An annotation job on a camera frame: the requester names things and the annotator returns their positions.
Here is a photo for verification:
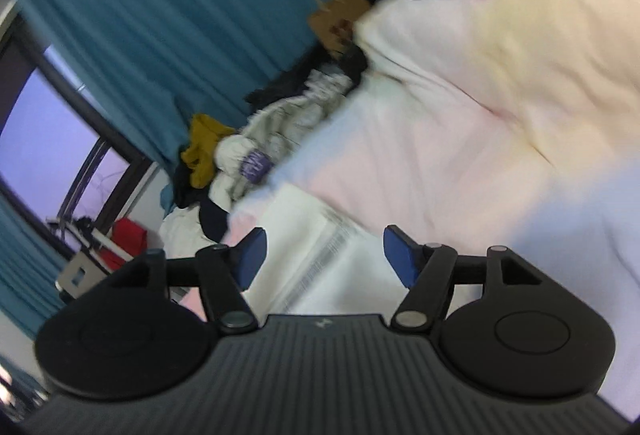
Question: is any white knit garment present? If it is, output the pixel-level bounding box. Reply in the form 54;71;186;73
226;184;407;321

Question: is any black garment on pile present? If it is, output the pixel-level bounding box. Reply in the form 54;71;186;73
171;161;229;243

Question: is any red cloth on sill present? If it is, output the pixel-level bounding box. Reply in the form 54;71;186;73
98;217;148;271

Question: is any grey white hoodie purple print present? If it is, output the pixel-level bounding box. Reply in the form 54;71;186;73
208;69;354;212

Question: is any mustard yellow garment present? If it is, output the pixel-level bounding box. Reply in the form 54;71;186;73
180;113;235;189

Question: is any black silver tripod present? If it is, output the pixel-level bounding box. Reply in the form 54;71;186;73
46;216;137;303

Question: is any pastel rainbow duvet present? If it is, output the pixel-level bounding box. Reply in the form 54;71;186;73
251;0;639;418

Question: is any teal curtain left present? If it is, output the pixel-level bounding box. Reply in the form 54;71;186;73
0;195;65;341

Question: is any teal curtain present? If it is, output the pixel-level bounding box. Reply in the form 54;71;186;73
0;195;65;341
4;0;354;176

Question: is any teal curtain right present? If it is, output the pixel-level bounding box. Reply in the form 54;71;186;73
4;0;354;176

